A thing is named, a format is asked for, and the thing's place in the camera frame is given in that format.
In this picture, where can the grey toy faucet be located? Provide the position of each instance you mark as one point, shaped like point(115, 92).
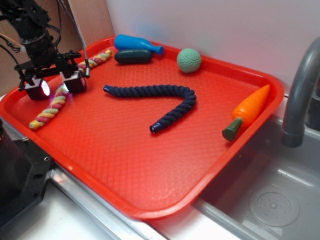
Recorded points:
point(303, 103)

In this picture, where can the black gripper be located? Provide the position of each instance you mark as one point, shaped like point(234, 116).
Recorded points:
point(45, 61)

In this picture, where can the brown cardboard panel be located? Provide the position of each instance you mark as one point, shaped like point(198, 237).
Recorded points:
point(94, 23)

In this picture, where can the red plastic tray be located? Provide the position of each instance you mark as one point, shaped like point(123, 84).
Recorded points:
point(106, 143)

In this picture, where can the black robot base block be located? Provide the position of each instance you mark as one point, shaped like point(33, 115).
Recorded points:
point(24, 172)

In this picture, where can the dark green capsule toy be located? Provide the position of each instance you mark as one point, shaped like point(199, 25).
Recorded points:
point(133, 56)

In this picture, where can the grey toy sink basin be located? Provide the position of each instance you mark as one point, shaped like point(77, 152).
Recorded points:
point(268, 191)

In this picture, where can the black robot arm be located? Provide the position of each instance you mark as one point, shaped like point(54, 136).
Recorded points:
point(31, 22)

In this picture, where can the green dimpled ball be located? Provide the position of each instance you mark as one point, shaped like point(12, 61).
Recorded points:
point(189, 60)

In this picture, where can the orange toy carrot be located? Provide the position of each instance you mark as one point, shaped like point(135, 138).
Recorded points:
point(246, 112)

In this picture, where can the blue toy bowling pin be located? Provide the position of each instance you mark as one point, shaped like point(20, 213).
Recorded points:
point(126, 42)

